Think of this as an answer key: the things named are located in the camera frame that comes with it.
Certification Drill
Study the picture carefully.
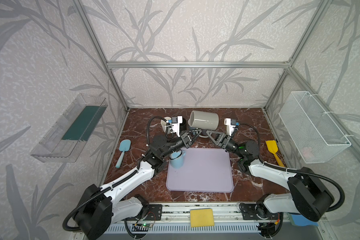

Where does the grey mug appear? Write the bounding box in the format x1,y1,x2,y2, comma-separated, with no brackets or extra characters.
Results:
188,110,219,131

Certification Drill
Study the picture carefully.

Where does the white faceted mug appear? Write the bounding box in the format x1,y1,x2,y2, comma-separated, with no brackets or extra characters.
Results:
161,117,172,132

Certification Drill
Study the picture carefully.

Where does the lavender mug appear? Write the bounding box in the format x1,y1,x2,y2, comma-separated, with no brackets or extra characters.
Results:
199,129,209,138

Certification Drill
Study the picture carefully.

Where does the black mug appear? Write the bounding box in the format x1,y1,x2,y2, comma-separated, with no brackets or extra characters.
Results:
179,118,188,132

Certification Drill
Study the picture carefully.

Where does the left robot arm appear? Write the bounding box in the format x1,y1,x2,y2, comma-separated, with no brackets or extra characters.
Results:
62,123,202,240

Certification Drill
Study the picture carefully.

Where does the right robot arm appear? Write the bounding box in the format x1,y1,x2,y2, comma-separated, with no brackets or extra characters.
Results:
206,130,346,222

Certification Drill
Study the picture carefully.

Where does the light blue mug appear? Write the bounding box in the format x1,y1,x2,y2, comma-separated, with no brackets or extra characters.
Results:
170,150,186,169

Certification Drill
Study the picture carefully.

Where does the lavender plastic tray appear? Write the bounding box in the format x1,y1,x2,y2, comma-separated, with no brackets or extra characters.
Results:
166,148,234,193

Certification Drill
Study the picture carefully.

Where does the yellow item on table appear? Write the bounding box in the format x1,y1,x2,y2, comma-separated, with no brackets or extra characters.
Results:
266,140,285,168

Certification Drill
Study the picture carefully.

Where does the light blue silicone spatula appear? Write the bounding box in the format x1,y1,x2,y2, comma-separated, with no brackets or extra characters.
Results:
115,140,132,169

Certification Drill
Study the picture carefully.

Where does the yellow sponge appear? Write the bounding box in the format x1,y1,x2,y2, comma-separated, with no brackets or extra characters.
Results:
190,209,215,228

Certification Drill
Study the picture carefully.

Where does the green circuit board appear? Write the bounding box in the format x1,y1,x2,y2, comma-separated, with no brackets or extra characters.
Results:
133,223,154,232

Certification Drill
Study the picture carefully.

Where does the blue sponge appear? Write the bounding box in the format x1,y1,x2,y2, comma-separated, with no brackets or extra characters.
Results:
288,213,319,227

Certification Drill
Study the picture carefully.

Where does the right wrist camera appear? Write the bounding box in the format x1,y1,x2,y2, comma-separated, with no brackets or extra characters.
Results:
224,118,240,137

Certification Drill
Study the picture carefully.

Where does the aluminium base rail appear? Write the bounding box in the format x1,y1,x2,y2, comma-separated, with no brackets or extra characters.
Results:
68,201,331,240

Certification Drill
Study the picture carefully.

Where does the white wire basket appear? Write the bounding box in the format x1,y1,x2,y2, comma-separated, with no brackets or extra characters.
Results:
279,91,352,164

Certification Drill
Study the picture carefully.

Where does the clear plastic wall bin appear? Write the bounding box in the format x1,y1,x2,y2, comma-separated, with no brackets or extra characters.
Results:
30,94,108,163

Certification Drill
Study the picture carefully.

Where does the aluminium frame post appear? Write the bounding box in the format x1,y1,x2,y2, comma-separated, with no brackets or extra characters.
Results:
73,0,130,112

